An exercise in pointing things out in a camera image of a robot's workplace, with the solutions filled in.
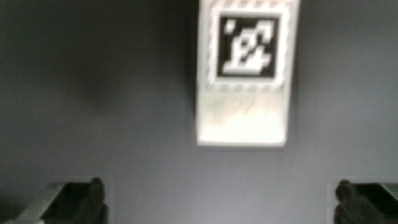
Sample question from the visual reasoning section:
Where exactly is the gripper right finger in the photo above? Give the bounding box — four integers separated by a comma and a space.
333, 180, 398, 224

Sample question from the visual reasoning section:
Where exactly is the white leg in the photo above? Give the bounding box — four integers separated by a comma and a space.
195, 0, 300, 147

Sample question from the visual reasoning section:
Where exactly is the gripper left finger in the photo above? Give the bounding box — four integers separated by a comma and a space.
10, 177, 110, 224

